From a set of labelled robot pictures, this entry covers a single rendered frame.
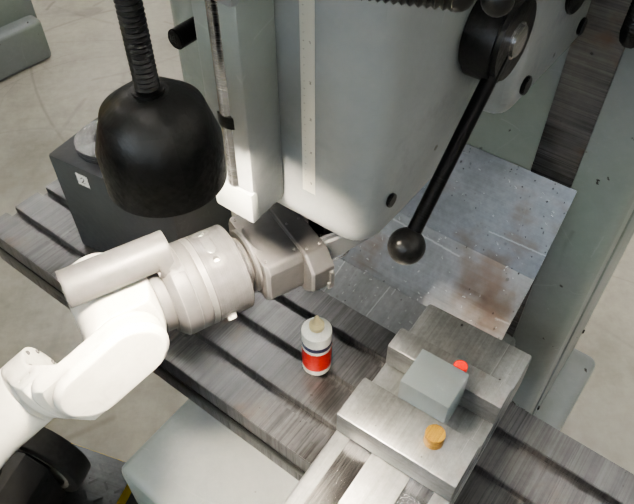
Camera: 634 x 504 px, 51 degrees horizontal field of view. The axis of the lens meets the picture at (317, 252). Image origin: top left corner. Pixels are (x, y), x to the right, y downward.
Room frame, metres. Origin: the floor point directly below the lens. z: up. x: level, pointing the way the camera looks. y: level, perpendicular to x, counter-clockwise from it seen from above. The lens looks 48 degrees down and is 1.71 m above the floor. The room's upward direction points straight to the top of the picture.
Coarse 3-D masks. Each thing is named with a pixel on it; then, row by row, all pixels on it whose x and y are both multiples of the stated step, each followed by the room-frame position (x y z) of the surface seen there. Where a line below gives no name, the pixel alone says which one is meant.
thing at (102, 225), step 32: (96, 128) 0.76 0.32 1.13; (64, 160) 0.71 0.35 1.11; (96, 160) 0.70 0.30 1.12; (64, 192) 0.72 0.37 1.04; (96, 192) 0.68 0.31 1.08; (96, 224) 0.69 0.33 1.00; (128, 224) 0.66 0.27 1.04; (160, 224) 0.63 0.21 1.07; (192, 224) 0.64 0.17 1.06; (224, 224) 0.70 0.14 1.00
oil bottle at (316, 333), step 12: (312, 324) 0.49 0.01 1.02; (324, 324) 0.50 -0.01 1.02; (312, 336) 0.48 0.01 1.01; (324, 336) 0.48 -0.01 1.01; (312, 348) 0.48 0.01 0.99; (324, 348) 0.48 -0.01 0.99; (312, 360) 0.48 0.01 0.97; (324, 360) 0.48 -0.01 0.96; (312, 372) 0.48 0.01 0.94; (324, 372) 0.48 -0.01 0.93
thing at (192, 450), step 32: (192, 416) 0.46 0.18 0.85; (160, 448) 0.41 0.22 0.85; (192, 448) 0.41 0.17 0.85; (224, 448) 0.41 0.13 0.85; (128, 480) 0.37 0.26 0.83; (160, 480) 0.36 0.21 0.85; (192, 480) 0.36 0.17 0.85; (224, 480) 0.36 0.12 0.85; (256, 480) 0.36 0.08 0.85; (288, 480) 0.36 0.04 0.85
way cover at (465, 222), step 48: (480, 192) 0.73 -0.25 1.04; (528, 192) 0.70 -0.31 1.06; (576, 192) 0.67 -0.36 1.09; (384, 240) 0.74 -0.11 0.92; (432, 240) 0.71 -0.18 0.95; (480, 240) 0.69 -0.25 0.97; (528, 240) 0.66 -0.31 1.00; (336, 288) 0.68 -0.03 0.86; (384, 288) 0.67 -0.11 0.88; (432, 288) 0.65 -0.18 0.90; (480, 288) 0.63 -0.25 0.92; (528, 288) 0.61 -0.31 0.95
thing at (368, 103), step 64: (320, 0) 0.37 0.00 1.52; (192, 64) 0.45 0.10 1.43; (320, 64) 0.37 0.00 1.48; (384, 64) 0.36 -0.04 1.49; (448, 64) 0.42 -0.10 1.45; (320, 128) 0.37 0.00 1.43; (384, 128) 0.36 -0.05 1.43; (448, 128) 0.44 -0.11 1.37; (320, 192) 0.37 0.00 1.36; (384, 192) 0.37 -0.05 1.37
